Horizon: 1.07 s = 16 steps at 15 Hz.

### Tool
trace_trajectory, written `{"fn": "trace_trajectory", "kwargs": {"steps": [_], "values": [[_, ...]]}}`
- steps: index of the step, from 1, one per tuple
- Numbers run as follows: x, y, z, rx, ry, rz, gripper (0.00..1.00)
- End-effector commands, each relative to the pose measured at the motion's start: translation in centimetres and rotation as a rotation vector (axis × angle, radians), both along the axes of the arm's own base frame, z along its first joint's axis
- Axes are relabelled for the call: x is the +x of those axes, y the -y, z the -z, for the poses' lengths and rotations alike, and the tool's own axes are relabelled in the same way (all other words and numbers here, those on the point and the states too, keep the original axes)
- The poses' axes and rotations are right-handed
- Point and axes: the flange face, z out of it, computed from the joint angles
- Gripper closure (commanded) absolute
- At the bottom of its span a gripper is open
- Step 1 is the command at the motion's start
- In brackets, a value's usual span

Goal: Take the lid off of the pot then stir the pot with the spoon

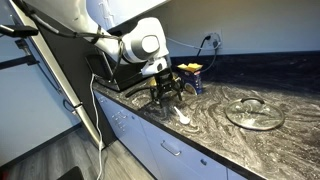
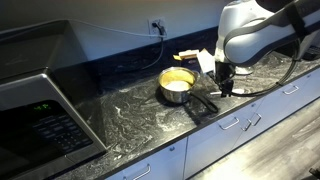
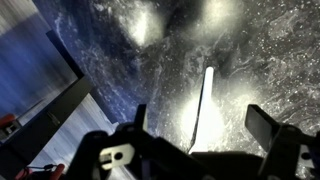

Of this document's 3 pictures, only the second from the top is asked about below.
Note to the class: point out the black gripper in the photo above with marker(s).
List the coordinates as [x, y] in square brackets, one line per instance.
[224, 71]

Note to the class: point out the white plastic spoon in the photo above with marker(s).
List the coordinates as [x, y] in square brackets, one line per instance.
[238, 91]

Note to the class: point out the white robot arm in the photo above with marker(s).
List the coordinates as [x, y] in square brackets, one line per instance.
[253, 33]

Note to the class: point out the small round cabinet knob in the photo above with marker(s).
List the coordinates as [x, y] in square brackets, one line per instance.
[172, 148]

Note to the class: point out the black steel microwave oven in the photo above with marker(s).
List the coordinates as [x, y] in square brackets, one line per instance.
[50, 100]

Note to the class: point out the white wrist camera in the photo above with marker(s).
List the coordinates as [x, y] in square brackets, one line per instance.
[206, 61]

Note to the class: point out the white wall outlet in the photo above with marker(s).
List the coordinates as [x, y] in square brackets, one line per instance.
[151, 31]

